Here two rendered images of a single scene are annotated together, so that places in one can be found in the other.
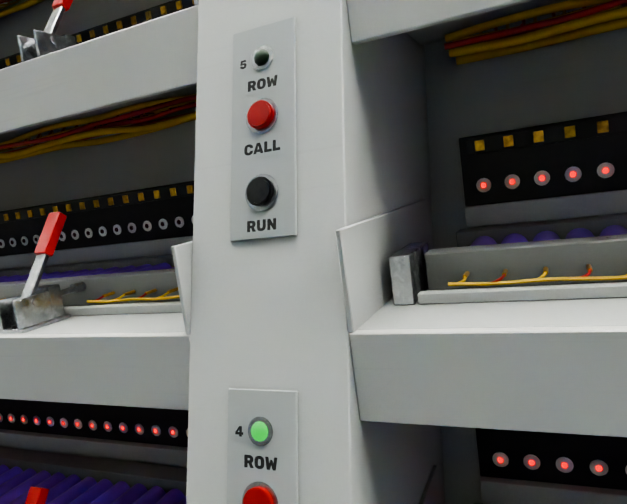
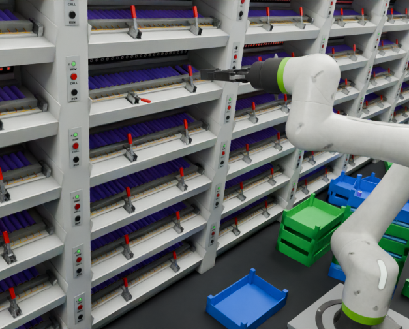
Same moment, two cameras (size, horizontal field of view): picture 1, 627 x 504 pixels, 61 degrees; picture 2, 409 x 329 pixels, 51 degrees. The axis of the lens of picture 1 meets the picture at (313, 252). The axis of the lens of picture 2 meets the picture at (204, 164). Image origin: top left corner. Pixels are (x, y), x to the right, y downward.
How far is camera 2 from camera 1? 1.72 m
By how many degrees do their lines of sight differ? 81
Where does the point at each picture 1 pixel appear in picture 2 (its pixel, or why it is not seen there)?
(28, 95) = (198, 43)
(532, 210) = not seen: hidden behind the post
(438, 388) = (242, 90)
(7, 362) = (194, 98)
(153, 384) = (215, 96)
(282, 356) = (232, 89)
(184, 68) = (223, 44)
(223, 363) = (226, 91)
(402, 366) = (241, 88)
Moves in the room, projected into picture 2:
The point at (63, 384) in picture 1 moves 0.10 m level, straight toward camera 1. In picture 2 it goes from (202, 99) to (228, 101)
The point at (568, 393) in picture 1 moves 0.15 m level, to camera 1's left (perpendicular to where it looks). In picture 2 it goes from (249, 88) to (242, 96)
